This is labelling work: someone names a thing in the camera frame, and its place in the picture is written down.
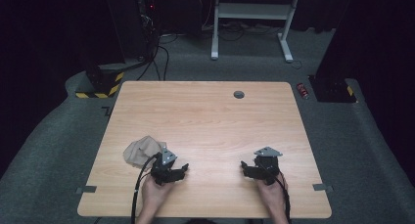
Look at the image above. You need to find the black floor cable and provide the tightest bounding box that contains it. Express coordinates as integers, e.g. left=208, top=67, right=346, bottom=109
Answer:
left=158, top=45, right=171, bottom=82
left=136, top=47, right=161, bottom=82

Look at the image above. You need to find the light beige cloth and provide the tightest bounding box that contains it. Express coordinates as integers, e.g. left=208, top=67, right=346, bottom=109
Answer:
left=122, top=135, right=168, bottom=169

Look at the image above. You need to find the red can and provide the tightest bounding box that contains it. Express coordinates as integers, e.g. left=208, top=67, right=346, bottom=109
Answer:
left=296, top=82, right=310, bottom=101

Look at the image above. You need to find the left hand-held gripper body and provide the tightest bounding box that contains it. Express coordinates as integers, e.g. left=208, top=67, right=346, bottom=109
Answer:
left=150, top=146, right=179, bottom=186

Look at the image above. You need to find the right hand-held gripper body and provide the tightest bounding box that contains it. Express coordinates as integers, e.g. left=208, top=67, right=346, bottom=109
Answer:
left=253, top=146, right=284, bottom=186

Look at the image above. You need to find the black curtain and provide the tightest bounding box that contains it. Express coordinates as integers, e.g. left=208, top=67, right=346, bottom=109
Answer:
left=314, top=0, right=415, bottom=178
left=0, top=0, right=138, bottom=179

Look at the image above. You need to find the black equipment rack with wires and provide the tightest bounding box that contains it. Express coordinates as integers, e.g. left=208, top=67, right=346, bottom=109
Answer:
left=135, top=0, right=162, bottom=61

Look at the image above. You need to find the grey tape strip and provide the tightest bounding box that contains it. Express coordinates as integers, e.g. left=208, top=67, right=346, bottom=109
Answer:
left=74, top=185, right=98, bottom=196
left=311, top=183, right=335, bottom=193

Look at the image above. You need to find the black yellow striped stand base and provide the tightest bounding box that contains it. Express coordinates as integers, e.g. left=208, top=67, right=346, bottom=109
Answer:
left=74, top=62, right=126, bottom=100

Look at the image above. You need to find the tangle of floor cables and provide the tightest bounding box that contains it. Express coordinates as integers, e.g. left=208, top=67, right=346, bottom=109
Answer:
left=202, top=20, right=284, bottom=43

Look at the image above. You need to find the white metal stand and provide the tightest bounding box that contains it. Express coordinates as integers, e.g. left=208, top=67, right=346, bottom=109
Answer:
left=210, top=0, right=303, bottom=64

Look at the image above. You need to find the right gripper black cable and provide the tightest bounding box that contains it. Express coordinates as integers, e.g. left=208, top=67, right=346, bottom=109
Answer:
left=273, top=171, right=293, bottom=224

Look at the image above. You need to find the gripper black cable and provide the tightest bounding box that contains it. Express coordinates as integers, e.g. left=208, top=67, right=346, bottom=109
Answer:
left=130, top=154, right=160, bottom=224
left=273, top=171, right=293, bottom=224

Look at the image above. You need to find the person's left hand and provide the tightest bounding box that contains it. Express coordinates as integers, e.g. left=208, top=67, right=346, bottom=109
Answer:
left=141, top=174, right=176, bottom=208

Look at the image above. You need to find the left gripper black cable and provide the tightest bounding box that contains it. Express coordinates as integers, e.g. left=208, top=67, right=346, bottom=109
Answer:
left=130, top=154, right=160, bottom=224

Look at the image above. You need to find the person's right hand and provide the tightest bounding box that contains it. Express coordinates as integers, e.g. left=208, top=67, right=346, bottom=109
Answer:
left=255, top=171, right=290, bottom=212

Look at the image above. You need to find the black stand base yellow corner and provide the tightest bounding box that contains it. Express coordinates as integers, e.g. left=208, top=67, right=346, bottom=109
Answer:
left=307, top=74, right=358, bottom=104

